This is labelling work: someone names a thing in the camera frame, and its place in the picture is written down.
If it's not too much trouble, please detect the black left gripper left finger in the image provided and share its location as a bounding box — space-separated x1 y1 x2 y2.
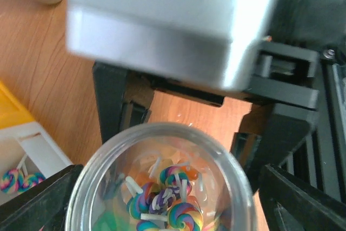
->
1 164 83 230

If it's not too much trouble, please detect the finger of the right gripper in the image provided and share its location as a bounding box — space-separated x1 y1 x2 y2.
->
231 103 318 193
92 62 154 143

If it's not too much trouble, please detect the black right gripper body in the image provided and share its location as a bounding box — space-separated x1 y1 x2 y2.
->
151 0 345 110

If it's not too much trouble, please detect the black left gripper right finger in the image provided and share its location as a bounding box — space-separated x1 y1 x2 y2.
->
259 164 345 230

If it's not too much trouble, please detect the white plastic candy bin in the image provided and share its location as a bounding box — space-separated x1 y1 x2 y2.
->
1 121 72 204

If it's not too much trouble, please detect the clear plastic jar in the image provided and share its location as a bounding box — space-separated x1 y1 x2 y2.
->
64 123 257 230

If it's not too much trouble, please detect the orange plastic candy bin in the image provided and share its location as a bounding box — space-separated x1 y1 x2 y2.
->
0 82 35 129

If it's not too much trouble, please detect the black aluminium frame base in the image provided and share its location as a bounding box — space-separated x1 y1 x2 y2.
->
281 58 345 202

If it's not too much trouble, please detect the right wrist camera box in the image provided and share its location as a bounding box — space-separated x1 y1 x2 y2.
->
66 0 276 92

